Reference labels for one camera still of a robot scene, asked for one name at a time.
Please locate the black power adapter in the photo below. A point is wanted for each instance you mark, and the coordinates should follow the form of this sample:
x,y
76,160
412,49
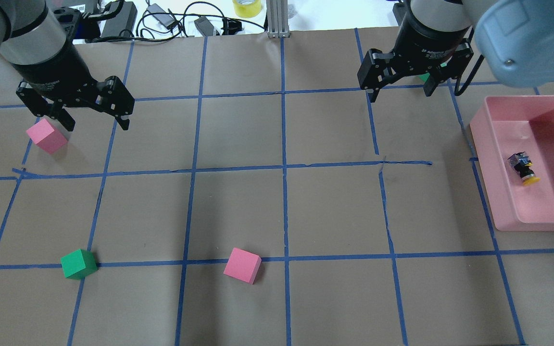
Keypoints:
x,y
205,27

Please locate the green cube front left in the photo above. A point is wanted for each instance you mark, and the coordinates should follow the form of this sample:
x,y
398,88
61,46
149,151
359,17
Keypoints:
x,y
78,264

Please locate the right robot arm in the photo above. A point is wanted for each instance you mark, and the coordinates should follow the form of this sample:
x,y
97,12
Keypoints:
x,y
514,37

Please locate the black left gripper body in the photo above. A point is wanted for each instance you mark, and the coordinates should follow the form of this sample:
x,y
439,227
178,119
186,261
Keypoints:
x,y
50,64

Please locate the black power brick with cables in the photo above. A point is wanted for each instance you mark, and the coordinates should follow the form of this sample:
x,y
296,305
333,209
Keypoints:
x,y
122,24

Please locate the yellow push button switch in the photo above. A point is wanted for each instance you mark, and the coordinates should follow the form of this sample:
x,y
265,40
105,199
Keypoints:
x,y
521,163

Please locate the green cube near bin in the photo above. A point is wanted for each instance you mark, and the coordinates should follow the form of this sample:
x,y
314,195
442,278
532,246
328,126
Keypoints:
x,y
424,77

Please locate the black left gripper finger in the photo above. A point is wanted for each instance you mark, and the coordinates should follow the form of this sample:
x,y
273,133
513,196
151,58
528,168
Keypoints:
x,y
64,118
123,121

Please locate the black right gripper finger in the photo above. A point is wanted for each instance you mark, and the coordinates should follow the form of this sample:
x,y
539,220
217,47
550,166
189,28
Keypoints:
x,y
373,94
436,76

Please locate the aluminium frame post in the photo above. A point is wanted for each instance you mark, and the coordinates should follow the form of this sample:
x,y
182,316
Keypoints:
x,y
277,19

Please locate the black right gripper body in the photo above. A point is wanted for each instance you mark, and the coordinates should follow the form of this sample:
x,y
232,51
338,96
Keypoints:
x,y
432,37

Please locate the pink cube front centre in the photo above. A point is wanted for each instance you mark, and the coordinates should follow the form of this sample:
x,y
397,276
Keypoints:
x,y
243,265

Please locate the pink cube near left arm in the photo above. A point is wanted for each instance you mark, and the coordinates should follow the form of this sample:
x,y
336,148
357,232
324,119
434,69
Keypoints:
x,y
46,136

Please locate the yellow tape roll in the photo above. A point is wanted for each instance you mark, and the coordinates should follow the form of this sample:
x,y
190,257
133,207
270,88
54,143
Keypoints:
x,y
247,8

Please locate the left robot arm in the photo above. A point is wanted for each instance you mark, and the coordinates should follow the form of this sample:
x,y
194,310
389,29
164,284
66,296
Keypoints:
x,y
38,43

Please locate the pink plastic bin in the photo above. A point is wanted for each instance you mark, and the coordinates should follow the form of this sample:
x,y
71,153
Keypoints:
x,y
505,125

